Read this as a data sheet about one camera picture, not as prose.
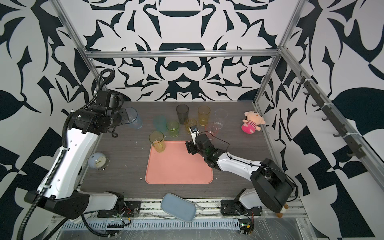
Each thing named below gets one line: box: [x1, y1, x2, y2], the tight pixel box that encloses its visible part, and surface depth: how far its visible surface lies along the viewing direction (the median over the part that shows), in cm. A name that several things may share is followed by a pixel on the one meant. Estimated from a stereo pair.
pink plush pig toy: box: [241, 110, 266, 135], surface depth 104 cm
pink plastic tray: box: [145, 140, 214, 185], surface depth 89 cm
